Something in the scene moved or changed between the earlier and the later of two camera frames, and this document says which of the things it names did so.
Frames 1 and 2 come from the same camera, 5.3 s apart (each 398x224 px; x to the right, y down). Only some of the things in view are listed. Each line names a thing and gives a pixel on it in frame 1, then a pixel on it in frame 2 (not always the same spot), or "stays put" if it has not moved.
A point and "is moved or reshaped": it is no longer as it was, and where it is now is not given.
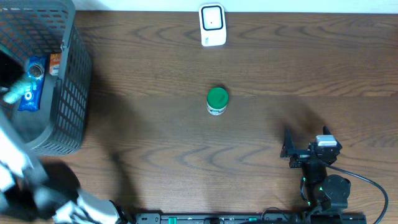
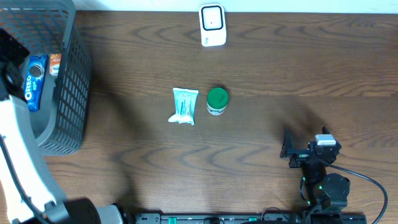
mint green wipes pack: x=16 y=90 is moved or reshaped
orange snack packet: x=54 y=66 stays put
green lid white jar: x=217 y=98 stays put
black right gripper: x=288 y=144 stays put
